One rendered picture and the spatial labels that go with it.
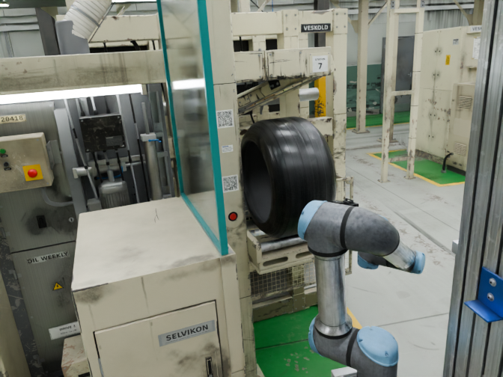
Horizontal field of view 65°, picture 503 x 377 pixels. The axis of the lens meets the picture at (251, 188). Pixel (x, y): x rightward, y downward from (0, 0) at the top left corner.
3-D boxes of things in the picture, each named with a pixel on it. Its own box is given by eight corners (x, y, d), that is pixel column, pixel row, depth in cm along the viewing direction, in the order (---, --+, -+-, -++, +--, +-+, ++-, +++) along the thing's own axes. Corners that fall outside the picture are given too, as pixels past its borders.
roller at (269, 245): (254, 249, 189) (257, 255, 186) (254, 241, 187) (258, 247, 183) (319, 234, 200) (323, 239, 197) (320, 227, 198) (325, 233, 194)
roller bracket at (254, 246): (257, 264, 182) (255, 244, 179) (230, 233, 217) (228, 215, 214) (263, 262, 183) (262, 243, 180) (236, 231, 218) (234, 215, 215)
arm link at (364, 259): (384, 274, 133) (388, 243, 132) (352, 266, 140) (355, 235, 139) (391, 269, 140) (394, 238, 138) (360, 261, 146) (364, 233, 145)
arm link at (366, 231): (395, 208, 95) (429, 249, 134) (352, 200, 101) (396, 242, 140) (384, 254, 93) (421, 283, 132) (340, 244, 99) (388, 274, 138)
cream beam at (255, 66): (222, 84, 191) (219, 52, 187) (209, 83, 214) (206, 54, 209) (331, 75, 210) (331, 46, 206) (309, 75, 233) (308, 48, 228)
